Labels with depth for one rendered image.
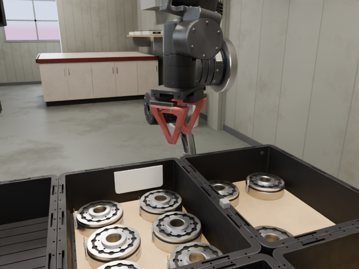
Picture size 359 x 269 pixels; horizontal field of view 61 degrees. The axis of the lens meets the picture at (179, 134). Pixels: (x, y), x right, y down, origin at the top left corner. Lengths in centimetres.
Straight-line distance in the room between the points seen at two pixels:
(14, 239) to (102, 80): 532
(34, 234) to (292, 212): 60
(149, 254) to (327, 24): 247
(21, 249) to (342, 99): 243
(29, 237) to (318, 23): 262
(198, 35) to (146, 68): 569
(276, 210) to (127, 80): 542
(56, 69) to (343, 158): 474
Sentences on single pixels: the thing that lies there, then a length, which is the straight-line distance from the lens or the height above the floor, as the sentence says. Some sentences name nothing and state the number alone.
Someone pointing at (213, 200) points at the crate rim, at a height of 93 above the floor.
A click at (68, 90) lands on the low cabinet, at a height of 28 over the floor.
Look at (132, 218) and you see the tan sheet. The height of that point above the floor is 83.
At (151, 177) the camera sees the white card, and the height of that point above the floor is 89.
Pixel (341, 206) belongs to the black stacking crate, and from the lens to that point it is 78.
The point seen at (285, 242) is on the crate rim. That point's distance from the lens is 54.
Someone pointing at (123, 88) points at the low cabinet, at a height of 25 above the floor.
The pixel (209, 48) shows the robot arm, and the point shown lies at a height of 122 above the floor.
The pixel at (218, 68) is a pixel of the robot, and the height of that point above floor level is 113.
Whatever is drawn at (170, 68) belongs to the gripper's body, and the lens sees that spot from 52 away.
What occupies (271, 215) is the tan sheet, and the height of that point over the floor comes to 83.
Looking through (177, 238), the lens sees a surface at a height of 86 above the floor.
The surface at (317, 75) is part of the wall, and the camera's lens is 287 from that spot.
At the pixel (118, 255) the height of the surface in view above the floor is 86.
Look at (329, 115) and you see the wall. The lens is 280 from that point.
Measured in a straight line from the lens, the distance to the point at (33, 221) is 81.
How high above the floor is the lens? 124
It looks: 18 degrees down
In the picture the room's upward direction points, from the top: straight up
